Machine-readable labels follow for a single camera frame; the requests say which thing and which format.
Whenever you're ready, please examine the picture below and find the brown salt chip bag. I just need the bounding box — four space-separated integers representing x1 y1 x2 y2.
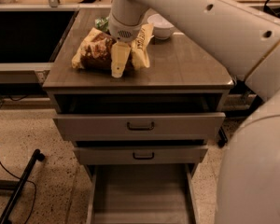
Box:
72 24 153 71

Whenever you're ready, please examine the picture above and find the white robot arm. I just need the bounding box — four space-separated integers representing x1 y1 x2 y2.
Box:
109 0 280 224

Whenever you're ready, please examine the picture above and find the white bowl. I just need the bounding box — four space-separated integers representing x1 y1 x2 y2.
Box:
147 14 175 40

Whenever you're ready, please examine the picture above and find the middle drawer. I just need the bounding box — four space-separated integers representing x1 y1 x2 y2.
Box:
74 140 207 165

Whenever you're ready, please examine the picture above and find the green snack bag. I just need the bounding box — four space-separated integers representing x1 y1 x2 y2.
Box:
95 17 109 33

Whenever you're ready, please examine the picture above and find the black floor cable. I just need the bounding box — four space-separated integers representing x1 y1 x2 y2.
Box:
0 142 37 224

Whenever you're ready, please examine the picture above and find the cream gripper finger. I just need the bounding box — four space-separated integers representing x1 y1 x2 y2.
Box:
111 42 131 78

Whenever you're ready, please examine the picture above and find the black cabinet caster foot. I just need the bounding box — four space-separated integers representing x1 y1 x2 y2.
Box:
217 128 228 147

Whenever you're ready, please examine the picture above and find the top drawer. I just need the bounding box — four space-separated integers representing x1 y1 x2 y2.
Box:
54 93 225 141

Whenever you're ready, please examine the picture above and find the black floor stand leg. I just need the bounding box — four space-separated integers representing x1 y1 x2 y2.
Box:
0 149 45 224

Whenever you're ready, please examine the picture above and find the grey drawer cabinet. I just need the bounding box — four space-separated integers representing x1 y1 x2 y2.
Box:
42 7 235 224

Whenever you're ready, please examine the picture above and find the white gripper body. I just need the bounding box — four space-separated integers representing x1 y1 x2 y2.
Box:
108 13 143 42

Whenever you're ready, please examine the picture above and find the drawer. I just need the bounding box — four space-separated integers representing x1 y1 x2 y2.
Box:
86 164 199 224
54 93 225 141
74 140 207 165

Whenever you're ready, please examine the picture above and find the bottom drawer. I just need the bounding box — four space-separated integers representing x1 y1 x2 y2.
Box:
86 164 199 224

